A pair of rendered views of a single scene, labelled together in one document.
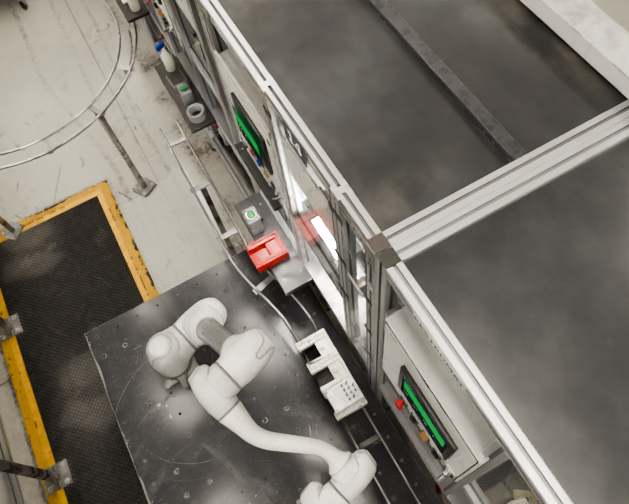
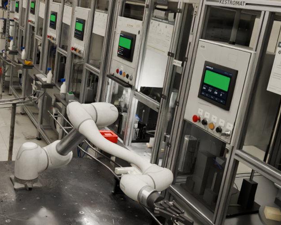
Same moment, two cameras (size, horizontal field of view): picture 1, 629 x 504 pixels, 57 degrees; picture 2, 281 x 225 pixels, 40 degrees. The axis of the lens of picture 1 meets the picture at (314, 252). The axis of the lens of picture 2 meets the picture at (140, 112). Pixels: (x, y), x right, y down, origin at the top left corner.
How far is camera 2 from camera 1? 2.10 m
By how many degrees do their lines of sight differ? 49
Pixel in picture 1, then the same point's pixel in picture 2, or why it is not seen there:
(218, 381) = (86, 106)
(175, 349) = (39, 150)
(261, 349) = (113, 107)
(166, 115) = not seen: hidden behind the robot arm
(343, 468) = (153, 165)
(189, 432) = (24, 207)
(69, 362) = not seen: outside the picture
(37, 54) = not seen: outside the picture
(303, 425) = (109, 218)
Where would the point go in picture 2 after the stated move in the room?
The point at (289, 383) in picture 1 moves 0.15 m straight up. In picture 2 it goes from (102, 202) to (105, 181)
